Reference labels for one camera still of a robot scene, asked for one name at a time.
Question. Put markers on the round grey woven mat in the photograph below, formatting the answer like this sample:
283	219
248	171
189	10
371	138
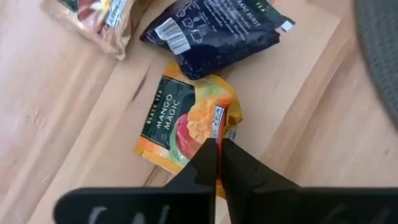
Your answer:
382	46

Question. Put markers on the dark blueberry tea packet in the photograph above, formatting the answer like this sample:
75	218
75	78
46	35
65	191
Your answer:
217	37

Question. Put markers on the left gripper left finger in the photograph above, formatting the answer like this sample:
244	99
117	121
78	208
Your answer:
174	202

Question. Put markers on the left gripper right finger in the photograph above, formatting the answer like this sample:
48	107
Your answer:
280	205

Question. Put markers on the orange mango tea packet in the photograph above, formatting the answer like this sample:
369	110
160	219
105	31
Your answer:
168	118

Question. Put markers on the tan tea packet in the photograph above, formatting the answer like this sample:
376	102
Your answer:
102	34

